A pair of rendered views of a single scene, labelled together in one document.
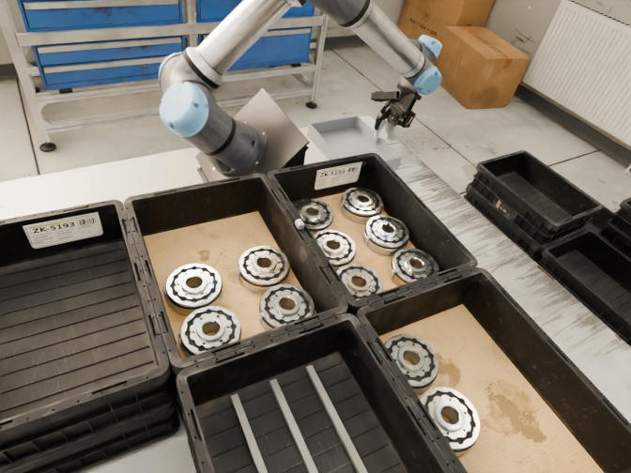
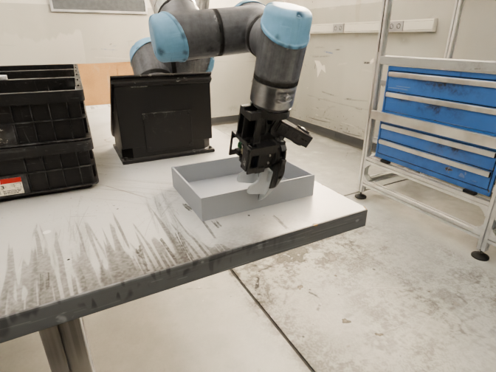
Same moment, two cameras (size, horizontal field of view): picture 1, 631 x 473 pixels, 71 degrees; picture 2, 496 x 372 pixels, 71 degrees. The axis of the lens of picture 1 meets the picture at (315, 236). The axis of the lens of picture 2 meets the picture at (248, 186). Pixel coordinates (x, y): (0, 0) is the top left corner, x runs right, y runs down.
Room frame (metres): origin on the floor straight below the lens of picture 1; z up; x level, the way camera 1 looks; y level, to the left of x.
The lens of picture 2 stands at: (1.42, -0.81, 1.03)
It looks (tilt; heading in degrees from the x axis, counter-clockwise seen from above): 23 degrees down; 99
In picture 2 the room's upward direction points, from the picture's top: straight up
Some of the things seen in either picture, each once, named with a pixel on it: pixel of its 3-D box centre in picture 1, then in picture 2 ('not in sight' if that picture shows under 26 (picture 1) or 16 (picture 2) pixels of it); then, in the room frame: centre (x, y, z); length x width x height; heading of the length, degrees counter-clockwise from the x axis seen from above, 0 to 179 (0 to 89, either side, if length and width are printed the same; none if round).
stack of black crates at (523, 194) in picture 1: (513, 225); not in sight; (1.48, -0.82, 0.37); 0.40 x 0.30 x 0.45; 37
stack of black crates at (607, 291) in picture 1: (585, 303); not in sight; (1.17, -1.06, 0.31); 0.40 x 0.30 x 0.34; 37
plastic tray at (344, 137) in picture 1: (352, 145); (240, 180); (1.29, -0.07, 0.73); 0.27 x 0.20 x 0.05; 37
